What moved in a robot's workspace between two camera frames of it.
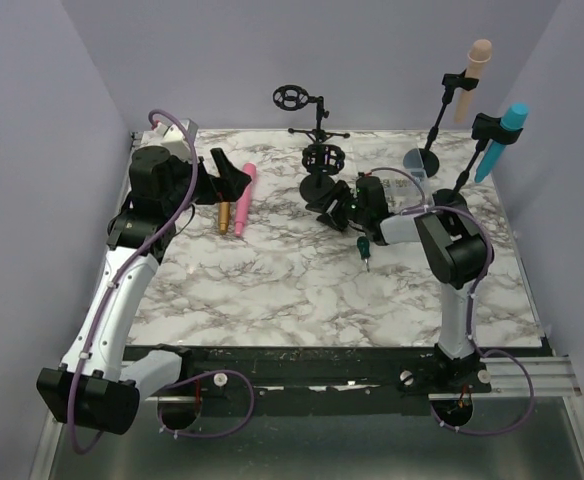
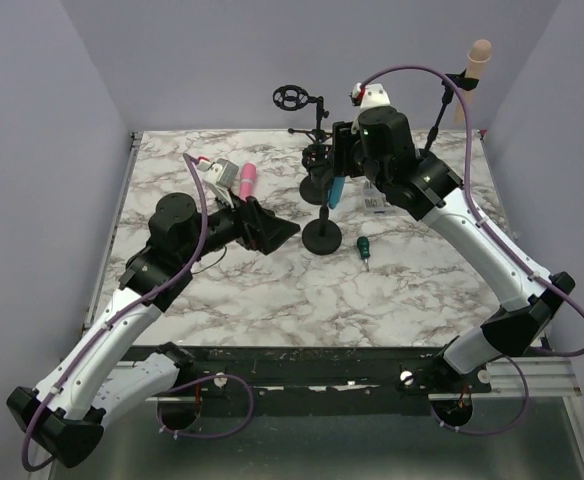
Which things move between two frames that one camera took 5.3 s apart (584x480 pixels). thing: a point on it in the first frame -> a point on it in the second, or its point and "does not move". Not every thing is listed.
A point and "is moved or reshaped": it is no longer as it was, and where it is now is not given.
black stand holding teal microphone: [486, 129] -> [322, 236]
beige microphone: [479, 55] does not move
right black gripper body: [353, 211] -> [345, 144]
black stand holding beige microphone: [429, 159] does not move
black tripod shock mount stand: [293, 97] does not move
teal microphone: [513, 118] is moved or reshaped
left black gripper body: [207, 188] -> [239, 224]
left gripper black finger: [232, 180] -> [266, 230]
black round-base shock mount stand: [321, 161] does not move
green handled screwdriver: [363, 244] does not move
